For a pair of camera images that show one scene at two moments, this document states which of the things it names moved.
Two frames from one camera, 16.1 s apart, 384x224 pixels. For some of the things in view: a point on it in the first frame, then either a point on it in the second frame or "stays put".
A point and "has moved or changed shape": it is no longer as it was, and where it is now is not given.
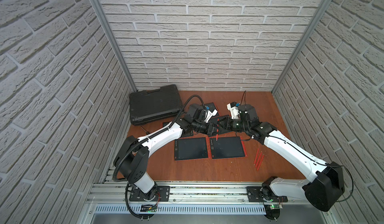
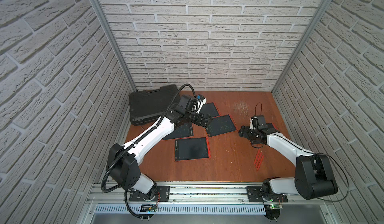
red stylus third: x=258 y=159 stays put
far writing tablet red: x=211 y=106 stays put
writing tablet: x=191 y=148 stays put
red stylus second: x=256 y=156 stays put
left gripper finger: x=212 y=130 to x=202 y=122
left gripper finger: x=214 y=122 to x=207 y=119
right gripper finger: x=225 y=121 to x=244 y=131
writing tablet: x=217 y=126 stays put
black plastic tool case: x=145 y=107 stays put
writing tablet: x=231 y=146 has moved or changed shape
